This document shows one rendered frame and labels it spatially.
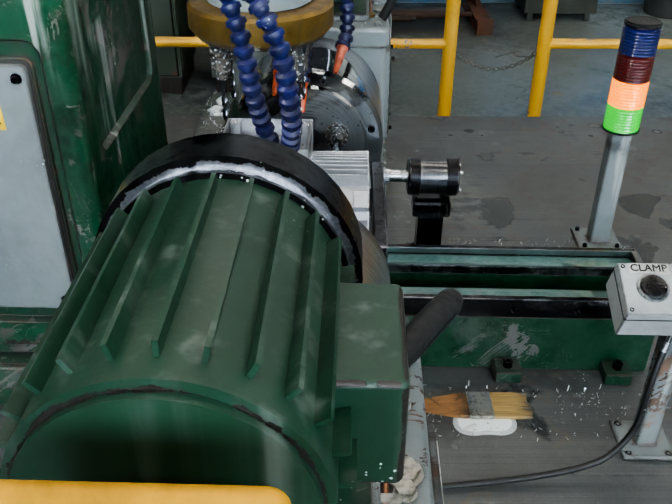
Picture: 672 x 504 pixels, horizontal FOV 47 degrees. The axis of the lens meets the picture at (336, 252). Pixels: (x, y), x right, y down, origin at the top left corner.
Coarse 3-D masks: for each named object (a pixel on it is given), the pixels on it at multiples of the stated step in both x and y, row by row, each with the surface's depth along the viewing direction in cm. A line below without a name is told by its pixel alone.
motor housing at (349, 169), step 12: (312, 156) 108; (324, 156) 108; (336, 156) 108; (348, 156) 108; (360, 156) 108; (324, 168) 106; (336, 168) 106; (348, 168) 106; (360, 168) 106; (336, 180) 105; (348, 180) 105; (360, 180) 105; (348, 192) 105; (360, 216) 104
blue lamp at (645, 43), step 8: (624, 24) 126; (624, 32) 126; (632, 32) 124; (640, 32) 124; (648, 32) 123; (656, 32) 124; (624, 40) 126; (632, 40) 125; (640, 40) 124; (648, 40) 124; (656, 40) 125; (624, 48) 126; (632, 48) 125; (640, 48) 125; (648, 48) 125; (656, 48) 126; (632, 56) 126; (640, 56) 126; (648, 56) 126
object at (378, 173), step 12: (372, 168) 122; (384, 168) 122; (372, 180) 119; (384, 180) 119; (372, 192) 116; (384, 192) 115; (372, 204) 113; (384, 204) 112; (372, 216) 110; (384, 216) 109; (372, 228) 108; (384, 228) 107; (384, 240) 104; (384, 252) 103
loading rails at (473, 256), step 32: (416, 256) 121; (448, 256) 121; (480, 256) 121; (512, 256) 121; (544, 256) 121; (576, 256) 122; (608, 256) 122; (416, 288) 114; (448, 288) 114; (480, 288) 114; (512, 288) 122; (544, 288) 121; (576, 288) 121; (480, 320) 112; (512, 320) 112; (544, 320) 112; (576, 320) 112; (608, 320) 112; (448, 352) 116; (480, 352) 116; (512, 352) 115; (544, 352) 115; (576, 352) 115; (608, 352) 115; (640, 352) 115; (608, 384) 114
